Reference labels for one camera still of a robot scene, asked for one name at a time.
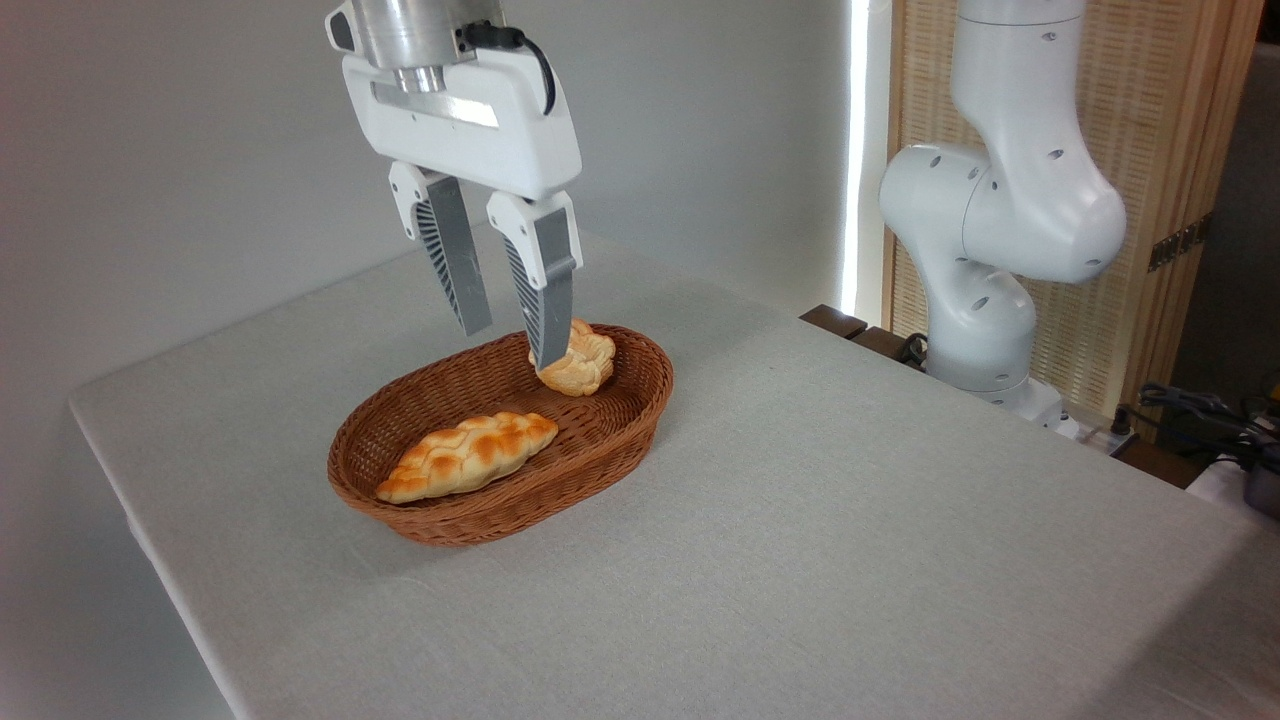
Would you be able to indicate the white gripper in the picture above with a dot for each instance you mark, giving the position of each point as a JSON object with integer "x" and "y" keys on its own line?
{"x": 500, "y": 140}

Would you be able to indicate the round golden bread bun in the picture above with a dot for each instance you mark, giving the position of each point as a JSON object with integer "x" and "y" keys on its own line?
{"x": 588, "y": 365}

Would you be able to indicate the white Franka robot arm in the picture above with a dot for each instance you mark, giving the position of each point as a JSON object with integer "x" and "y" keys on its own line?
{"x": 1010, "y": 200}

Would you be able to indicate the braided golden bread loaf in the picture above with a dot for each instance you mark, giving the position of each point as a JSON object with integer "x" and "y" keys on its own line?
{"x": 470, "y": 455}

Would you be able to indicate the brown wicker basket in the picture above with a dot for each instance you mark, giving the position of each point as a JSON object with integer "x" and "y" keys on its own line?
{"x": 600, "y": 440}

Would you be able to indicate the dark brown wooden block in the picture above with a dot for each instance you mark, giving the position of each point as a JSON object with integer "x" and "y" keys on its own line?
{"x": 833, "y": 320}
{"x": 880, "y": 342}

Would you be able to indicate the grey tablecloth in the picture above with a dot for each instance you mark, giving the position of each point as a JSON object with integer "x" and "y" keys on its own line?
{"x": 850, "y": 540}

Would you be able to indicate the dark metal screen hinge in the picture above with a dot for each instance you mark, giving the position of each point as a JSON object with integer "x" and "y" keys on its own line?
{"x": 1180, "y": 242}

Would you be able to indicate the wooden rattan folding screen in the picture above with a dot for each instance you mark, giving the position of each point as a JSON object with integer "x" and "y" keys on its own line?
{"x": 1160, "y": 100}

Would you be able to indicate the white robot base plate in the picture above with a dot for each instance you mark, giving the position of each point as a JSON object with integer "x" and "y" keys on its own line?
{"x": 1085, "y": 428}

